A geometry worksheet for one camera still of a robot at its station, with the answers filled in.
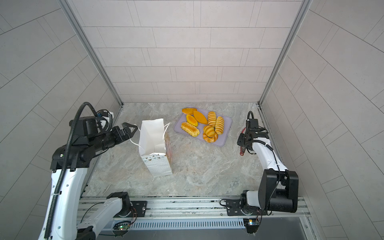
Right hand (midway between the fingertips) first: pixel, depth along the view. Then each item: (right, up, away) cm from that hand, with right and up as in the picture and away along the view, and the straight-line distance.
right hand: (241, 140), depth 87 cm
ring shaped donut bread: (-18, -1, +6) cm, 19 cm away
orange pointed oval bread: (-25, +13, +18) cm, 33 cm away
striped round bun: (-19, +5, +6) cm, 21 cm away
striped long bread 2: (-11, +8, +10) cm, 17 cm away
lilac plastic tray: (-10, 0, +8) cm, 13 cm away
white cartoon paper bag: (-53, -5, +4) cm, 53 cm away
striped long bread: (-16, +12, +16) cm, 26 cm away
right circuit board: (-1, -35, -19) cm, 40 cm away
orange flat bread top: (-32, +18, +18) cm, 41 cm away
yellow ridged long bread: (-31, +6, +9) cm, 33 cm away
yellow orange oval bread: (-31, +11, +15) cm, 36 cm away
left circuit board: (-59, -33, -23) cm, 71 cm away
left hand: (-53, +9, -23) cm, 59 cm away
